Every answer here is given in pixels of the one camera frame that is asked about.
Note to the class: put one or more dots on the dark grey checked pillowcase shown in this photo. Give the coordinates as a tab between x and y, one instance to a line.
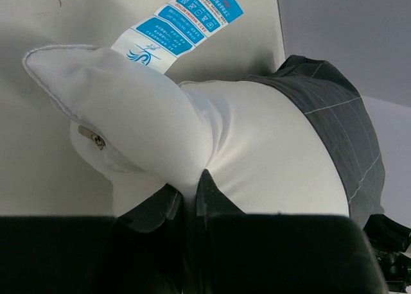
336	110

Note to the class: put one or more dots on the blue white care label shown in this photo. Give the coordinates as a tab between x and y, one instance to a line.
176	28

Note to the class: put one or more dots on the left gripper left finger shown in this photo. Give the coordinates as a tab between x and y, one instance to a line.
138	252

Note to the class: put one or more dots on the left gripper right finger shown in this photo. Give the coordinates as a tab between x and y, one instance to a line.
279	253

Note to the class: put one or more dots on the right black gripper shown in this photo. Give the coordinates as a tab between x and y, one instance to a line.
390	242

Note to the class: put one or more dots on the white pillow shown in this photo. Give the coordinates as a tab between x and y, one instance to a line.
141	130

